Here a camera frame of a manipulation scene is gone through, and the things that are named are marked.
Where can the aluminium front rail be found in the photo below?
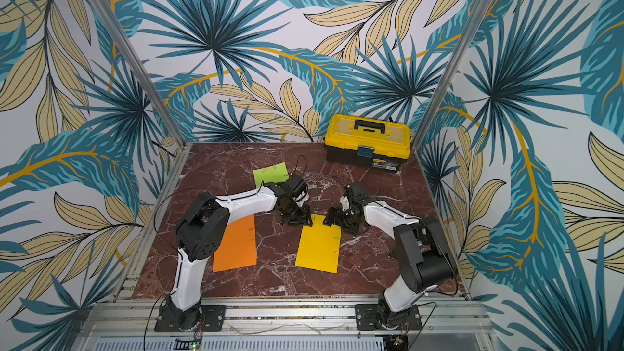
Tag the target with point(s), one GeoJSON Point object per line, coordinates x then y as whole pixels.
{"type": "Point", "coordinates": [316, 316]}

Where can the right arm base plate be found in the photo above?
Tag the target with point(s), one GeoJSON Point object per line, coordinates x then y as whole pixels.
{"type": "Point", "coordinates": [374, 317]}

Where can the yellow paper sheet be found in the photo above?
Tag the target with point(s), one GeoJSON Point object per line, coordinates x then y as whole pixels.
{"type": "Point", "coordinates": [319, 246]}

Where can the orange paper sheet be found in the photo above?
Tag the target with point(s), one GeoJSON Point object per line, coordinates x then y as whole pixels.
{"type": "Point", "coordinates": [238, 248]}

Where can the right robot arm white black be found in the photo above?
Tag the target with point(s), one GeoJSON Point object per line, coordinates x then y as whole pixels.
{"type": "Point", "coordinates": [421, 249]}

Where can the green paper sheet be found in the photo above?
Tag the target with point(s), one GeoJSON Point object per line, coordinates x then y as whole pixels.
{"type": "Point", "coordinates": [272, 174]}

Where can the yellow black toolbox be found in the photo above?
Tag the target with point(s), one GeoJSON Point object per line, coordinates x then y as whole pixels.
{"type": "Point", "coordinates": [363, 142]}

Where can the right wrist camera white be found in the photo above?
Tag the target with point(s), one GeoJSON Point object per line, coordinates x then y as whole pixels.
{"type": "Point", "coordinates": [345, 204]}

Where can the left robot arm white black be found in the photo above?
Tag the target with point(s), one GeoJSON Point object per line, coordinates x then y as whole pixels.
{"type": "Point", "coordinates": [201, 230]}

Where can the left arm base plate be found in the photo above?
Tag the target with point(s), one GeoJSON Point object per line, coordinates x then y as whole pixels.
{"type": "Point", "coordinates": [206, 318]}

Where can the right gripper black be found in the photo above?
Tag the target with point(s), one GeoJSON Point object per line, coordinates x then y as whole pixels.
{"type": "Point", "coordinates": [342, 214]}

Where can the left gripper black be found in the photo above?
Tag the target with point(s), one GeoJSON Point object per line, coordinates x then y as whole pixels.
{"type": "Point", "coordinates": [303, 220]}

